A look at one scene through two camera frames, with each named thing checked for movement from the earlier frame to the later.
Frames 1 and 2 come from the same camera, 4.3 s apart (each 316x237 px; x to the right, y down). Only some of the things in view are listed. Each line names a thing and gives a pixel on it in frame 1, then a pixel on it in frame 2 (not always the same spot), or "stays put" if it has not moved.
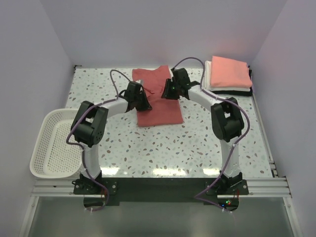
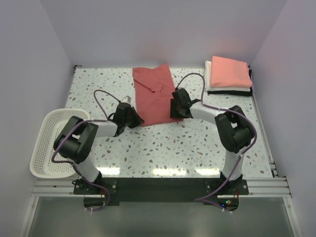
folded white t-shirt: [207, 81] stays put
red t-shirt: [164, 111] stays put
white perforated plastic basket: [53, 157] stays put
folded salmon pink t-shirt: [227, 72] stays put
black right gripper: [168, 89] -> [176, 107]
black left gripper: [142, 100] -> [133, 117]
